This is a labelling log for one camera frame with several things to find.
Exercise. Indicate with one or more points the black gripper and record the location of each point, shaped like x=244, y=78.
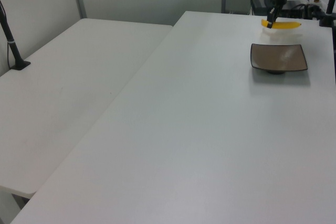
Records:
x=278, y=1

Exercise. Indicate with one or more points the yellow banana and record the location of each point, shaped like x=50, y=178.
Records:
x=284, y=25

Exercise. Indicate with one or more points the brown square ceramic plate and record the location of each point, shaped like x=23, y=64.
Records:
x=278, y=57

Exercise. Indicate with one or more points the black controller box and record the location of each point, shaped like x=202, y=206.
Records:
x=259, y=3

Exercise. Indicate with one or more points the black camera stand pole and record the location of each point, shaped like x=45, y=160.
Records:
x=10, y=41
x=329, y=9

